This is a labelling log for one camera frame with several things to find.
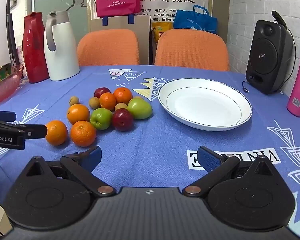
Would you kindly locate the yellow packet bag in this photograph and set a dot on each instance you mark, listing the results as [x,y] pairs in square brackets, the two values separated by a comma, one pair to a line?
[161,28]

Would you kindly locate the red thermos jug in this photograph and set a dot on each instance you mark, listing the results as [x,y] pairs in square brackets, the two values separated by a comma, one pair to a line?
[35,50]

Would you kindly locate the orange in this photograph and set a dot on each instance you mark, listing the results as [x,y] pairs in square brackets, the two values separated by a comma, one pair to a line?
[56,132]
[107,101]
[78,113]
[83,133]
[122,95]

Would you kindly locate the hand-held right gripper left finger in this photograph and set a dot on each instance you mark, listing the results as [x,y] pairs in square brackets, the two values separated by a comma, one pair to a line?
[93,157]

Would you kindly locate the green apple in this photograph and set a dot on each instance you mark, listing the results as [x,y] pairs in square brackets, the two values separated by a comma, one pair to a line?
[139,108]
[101,118]

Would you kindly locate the green patterned dish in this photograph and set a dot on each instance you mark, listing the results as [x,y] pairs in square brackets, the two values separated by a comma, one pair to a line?
[0,73]

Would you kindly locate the orange chair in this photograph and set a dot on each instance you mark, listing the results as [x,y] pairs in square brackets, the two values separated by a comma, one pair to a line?
[190,50]
[107,47]

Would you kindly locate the black microphone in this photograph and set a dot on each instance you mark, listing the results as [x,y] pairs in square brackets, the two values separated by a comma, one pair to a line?
[277,17]

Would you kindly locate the white plate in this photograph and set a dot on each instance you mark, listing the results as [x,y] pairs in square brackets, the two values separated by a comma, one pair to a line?
[205,105]

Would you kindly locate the blue printed tablecloth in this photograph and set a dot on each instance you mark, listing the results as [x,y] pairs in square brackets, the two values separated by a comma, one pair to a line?
[152,142]

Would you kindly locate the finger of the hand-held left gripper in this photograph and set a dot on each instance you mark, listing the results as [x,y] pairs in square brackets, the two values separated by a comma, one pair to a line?
[5,116]
[36,131]

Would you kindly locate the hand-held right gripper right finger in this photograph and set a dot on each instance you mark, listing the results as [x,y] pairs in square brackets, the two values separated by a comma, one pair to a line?
[210,161]

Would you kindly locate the blue shopping bag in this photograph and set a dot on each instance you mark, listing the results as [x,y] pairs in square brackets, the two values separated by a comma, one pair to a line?
[190,21]

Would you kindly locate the red apple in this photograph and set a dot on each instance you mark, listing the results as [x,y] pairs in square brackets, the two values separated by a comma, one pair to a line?
[102,92]
[122,119]

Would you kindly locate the wall poster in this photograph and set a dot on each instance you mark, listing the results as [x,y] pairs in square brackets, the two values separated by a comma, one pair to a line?
[165,0]

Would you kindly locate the black speaker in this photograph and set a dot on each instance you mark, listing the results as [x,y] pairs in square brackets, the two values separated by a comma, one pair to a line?
[265,55]

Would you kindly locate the brown kiwi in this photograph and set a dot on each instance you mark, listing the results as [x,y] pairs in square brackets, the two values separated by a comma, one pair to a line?
[120,106]
[94,102]
[74,101]

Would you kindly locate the pink glass bowl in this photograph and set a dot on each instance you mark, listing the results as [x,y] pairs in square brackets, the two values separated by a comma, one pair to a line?
[5,90]

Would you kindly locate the white thermos jug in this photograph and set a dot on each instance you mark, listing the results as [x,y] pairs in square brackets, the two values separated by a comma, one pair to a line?
[62,55]

